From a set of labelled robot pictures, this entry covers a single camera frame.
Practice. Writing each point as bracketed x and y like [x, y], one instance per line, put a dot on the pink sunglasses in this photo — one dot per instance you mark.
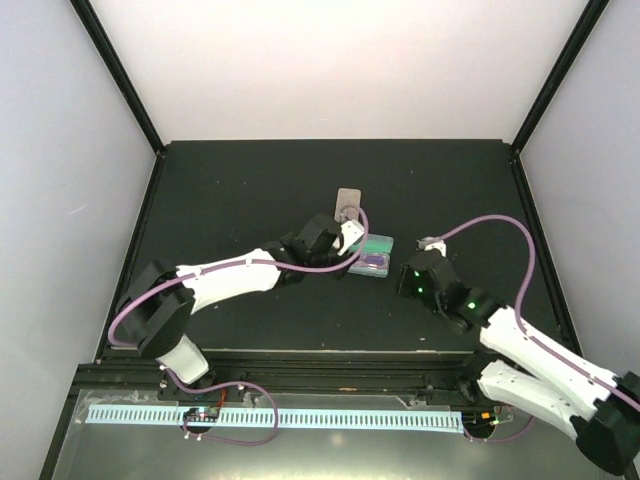
[376, 260]

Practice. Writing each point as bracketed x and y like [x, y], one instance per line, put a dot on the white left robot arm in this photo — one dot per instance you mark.
[153, 315]

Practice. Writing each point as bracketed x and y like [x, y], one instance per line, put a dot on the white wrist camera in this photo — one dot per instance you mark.
[351, 232]
[432, 244]

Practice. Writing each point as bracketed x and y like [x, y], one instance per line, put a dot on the black front mounting rail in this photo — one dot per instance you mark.
[433, 376]

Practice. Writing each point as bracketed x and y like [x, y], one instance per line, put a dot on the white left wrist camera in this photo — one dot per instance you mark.
[351, 232]

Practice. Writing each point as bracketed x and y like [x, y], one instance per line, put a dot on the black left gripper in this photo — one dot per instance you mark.
[339, 273]

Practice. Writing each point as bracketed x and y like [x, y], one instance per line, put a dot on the white slotted cable duct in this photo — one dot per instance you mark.
[286, 418]

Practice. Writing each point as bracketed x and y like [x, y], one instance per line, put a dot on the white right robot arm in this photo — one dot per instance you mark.
[596, 408]

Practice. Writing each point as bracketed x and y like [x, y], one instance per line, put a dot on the beige glasses case green lining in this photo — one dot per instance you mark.
[347, 205]

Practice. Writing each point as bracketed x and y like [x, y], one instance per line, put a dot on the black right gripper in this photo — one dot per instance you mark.
[404, 284]

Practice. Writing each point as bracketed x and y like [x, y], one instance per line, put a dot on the blue-grey glasses case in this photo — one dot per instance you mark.
[374, 244]

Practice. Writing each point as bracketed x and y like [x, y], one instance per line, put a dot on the black right frame post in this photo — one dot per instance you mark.
[571, 49]

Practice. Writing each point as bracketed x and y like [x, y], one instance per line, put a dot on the black frame post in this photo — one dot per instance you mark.
[571, 49]
[106, 50]

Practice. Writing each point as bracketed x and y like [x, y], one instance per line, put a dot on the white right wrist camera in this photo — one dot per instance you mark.
[432, 244]

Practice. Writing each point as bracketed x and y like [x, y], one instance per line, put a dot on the black left frame post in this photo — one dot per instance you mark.
[106, 50]

